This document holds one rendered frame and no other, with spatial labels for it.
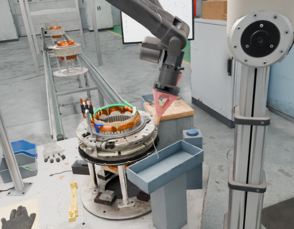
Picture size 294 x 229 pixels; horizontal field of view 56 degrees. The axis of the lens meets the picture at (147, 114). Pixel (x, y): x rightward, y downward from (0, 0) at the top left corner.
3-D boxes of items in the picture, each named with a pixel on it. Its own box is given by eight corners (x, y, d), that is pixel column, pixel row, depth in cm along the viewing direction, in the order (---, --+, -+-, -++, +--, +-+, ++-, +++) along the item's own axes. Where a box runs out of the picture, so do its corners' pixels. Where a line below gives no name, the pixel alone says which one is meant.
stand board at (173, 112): (143, 107, 141) (143, 102, 140) (178, 100, 145) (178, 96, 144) (154, 122, 123) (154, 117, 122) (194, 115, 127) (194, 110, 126)
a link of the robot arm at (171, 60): (185, 47, 80) (185, 49, 85) (162, 42, 80) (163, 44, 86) (179, 71, 81) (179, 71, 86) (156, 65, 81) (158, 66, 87)
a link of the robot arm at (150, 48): (183, 40, 73) (187, 24, 79) (140, 30, 74) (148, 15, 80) (174, 75, 82) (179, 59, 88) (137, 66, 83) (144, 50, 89)
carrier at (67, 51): (56, 70, 338) (51, 44, 326) (88, 66, 343) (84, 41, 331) (51, 78, 303) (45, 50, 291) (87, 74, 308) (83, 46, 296)
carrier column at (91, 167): (92, 187, 123) (84, 146, 114) (98, 186, 123) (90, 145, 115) (93, 191, 121) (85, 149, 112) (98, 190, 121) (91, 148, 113)
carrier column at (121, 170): (122, 203, 112) (116, 159, 104) (128, 201, 113) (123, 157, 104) (124, 207, 110) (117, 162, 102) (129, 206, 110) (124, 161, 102)
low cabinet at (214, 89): (267, 120, 346) (278, 19, 298) (229, 130, 330) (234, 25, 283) (220, 96, 435) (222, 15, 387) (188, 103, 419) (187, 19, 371)
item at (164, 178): (154, 253, 92) (147, 182, 81) (134, 234, 100) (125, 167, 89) (203, 215, 106) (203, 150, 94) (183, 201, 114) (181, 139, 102)
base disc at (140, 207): (79, 171, 137) (78, 170, 136) (154, 155, 145) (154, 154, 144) (82, 230, 102) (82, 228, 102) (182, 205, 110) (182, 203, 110)
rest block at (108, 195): (104, 192, 117) (103, 188, 116) (115, 195, 115) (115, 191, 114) (99, 199, 113) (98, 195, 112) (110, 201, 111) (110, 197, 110)
